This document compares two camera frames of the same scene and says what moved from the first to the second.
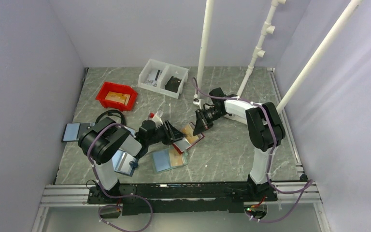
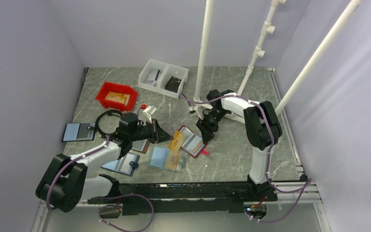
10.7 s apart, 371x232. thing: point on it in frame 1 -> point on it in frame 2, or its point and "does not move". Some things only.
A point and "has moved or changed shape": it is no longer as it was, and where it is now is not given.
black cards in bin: [173, 84] does not move
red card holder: [189, 138] has moved or changed shape
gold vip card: [188, 131] -> [175, 143]
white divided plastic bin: [168, 79] does not move
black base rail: [182, 198] does not move
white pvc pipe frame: [267, 28] does not move
